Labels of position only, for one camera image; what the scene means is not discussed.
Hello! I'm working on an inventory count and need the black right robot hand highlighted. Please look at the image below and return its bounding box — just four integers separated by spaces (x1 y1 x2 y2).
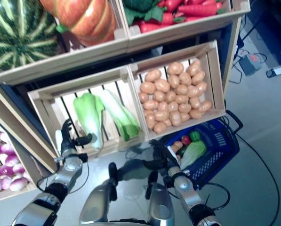
142 138 181 174

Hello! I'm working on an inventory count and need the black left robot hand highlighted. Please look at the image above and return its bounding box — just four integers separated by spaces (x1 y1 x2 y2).
60 119 93 157

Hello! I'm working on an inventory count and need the green white napa cabbage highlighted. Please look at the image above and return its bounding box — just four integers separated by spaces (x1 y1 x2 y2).
73 92 105 151
179 140 207 170
99 89 141 142

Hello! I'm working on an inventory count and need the blue plastic shopping basket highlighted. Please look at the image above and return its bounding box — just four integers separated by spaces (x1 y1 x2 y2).
165 119 240 187

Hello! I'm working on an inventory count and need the dark green cucumber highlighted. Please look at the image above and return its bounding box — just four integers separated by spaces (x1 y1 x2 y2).
177 146 189 157

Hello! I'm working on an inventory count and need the green bell pepper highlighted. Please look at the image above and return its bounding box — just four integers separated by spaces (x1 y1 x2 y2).
189 131 201 142

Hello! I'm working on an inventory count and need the silver right robot leg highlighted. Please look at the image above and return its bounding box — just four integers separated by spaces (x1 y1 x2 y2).
145 170 175 226

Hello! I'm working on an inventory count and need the silver robot leg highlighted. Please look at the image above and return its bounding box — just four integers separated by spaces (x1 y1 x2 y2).
145 170 175 226
79 162 119 226

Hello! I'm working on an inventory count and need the wooden crate with cabbages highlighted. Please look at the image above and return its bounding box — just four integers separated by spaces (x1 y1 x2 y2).
27 67 147 159

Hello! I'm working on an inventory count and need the silver left robot leg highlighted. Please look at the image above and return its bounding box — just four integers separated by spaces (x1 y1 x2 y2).
79 162 119 226

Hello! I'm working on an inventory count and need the wooden crate with turnips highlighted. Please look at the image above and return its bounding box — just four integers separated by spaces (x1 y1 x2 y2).
0 122 38 204

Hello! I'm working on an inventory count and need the wooden crate with melon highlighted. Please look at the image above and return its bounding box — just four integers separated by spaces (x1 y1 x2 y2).
0 0 131 86

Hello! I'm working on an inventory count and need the wooden crate with potatoes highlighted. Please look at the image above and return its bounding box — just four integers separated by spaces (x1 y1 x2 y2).
128 39 226 142

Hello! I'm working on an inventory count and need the striped green watermelon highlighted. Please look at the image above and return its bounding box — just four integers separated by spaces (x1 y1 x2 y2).
0 0 62 71

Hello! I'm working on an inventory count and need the black box with orange device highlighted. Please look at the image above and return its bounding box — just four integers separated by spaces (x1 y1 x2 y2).
239 53 264 76

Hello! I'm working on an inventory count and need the orange pumpkin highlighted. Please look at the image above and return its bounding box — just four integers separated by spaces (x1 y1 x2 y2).
39 0 117 47

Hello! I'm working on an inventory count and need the wooden crate with carrots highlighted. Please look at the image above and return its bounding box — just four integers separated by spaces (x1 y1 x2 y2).
118 0 251 47

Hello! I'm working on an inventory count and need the red carrot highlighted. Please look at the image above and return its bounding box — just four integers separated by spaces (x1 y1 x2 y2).
140 20 165 33
165 0 185 12
185 0 217 6
177 14 203 23
177 4 217 16
161 12 175 25

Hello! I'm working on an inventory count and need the white power strip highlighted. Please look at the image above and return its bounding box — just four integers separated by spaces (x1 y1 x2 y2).
266 65 281 78

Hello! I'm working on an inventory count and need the green fabric leaf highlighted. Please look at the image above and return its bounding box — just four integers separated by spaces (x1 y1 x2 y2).
124 6 165 26

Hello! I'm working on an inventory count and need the dark green broccoli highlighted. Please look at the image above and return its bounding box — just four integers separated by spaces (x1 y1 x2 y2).
122 0 160 12

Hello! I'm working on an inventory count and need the dark blue furniture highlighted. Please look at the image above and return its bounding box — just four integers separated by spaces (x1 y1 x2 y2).
243 0 281 67

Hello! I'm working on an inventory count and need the wooden shelf frame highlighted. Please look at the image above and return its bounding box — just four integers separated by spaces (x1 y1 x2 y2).
0 14 242 175

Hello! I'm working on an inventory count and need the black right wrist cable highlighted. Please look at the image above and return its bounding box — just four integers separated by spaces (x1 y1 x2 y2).
196 182 232 212

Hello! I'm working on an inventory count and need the black basket handle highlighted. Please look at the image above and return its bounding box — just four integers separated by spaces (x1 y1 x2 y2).
221 110 244 133

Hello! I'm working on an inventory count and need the black floor cable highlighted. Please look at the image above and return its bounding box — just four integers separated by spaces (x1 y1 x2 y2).
235 133 280 226

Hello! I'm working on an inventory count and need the black cable by shelf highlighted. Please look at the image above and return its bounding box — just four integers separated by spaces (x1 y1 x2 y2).
229 22 244 85

